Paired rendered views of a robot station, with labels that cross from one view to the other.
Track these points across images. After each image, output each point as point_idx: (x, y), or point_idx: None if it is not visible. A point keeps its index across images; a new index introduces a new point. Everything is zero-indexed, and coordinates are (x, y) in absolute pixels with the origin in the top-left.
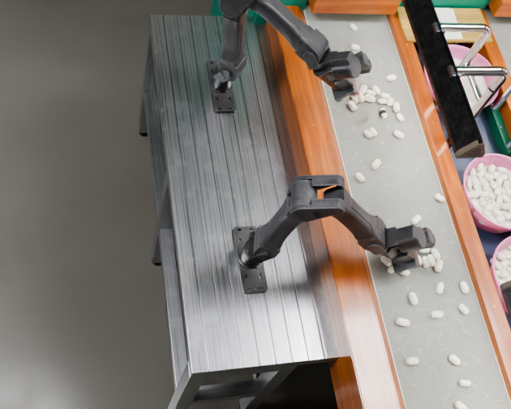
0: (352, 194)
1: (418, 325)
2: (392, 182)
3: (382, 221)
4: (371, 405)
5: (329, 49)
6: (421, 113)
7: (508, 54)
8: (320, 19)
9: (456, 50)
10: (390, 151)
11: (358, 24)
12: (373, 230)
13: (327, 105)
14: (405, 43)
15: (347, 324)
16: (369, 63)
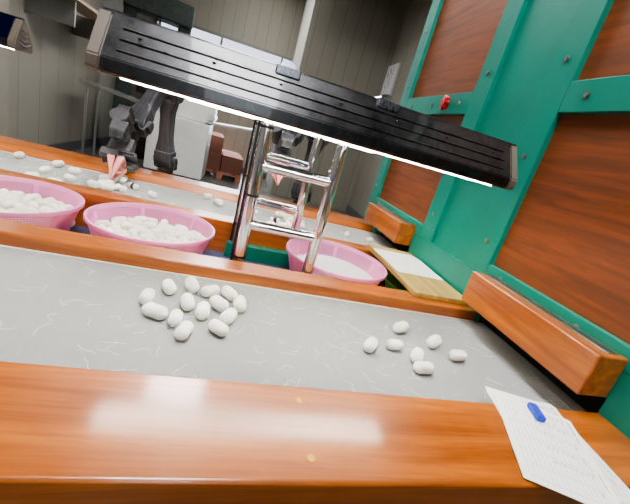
0: (193, 193)
1: None
2: (198, 204)
3: (144, 117)
4: (10, 138)
5: (294, 138)
6: None
7: (412, 321)
8: (369, 235)
9: (380, 274)
10: (232, 213)
11: (376, 245)
12: (137, 103)
13: (279, 210)
14: (364, 246)
15: (82, 154)
16: (285, 138)
